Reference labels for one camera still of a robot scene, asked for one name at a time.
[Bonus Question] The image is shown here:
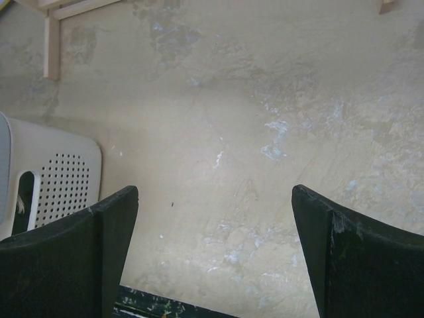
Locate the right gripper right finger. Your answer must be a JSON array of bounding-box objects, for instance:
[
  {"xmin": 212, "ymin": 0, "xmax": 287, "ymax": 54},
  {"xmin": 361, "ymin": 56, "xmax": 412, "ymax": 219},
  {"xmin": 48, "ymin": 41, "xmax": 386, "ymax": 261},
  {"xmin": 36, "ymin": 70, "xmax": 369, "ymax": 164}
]
[{"xmin": 291, "ymin": 185, "xmax": 423, "ymax": 317}]

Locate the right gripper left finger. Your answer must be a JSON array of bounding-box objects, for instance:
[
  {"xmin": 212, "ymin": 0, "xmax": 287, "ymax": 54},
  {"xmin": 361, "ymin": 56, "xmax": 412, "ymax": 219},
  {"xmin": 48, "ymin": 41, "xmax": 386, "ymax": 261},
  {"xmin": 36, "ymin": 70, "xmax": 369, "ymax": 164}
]
[{"xmin": 1, "ymin": 185, "xmax": 138, "ymax": 317}]

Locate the black printed t shirt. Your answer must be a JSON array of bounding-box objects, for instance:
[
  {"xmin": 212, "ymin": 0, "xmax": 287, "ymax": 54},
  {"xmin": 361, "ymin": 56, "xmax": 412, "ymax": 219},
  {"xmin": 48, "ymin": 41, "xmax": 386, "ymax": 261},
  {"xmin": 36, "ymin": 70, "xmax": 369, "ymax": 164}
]
[{"xmin": 13, "ymin": 172, "xmax": 34, "ymax": 235}]

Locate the white plastic laundry basket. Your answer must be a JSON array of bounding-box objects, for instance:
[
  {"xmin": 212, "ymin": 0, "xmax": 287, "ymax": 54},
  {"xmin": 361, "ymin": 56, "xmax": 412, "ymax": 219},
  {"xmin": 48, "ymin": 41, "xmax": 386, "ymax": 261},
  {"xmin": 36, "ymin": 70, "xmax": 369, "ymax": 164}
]
[{"xmin": 1, "ymin": 115, "xmax": 101, "ymax": 239}]

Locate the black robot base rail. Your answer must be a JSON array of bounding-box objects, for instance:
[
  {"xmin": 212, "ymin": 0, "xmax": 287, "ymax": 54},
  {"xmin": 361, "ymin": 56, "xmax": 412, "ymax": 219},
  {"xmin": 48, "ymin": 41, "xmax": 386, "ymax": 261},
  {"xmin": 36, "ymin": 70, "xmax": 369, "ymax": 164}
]
[{"xmin": 112, "ymin": 286, "xmax": 233, "ymax": 318}]

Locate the wooden clothes rack frame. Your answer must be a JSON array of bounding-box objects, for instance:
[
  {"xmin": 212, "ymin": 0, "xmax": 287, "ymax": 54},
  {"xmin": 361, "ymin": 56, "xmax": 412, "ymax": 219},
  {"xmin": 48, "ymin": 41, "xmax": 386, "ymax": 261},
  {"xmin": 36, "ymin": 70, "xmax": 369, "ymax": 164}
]
[{"xmin": 34, "ymin": 1, "xmax": 402, "ymax": 81}]

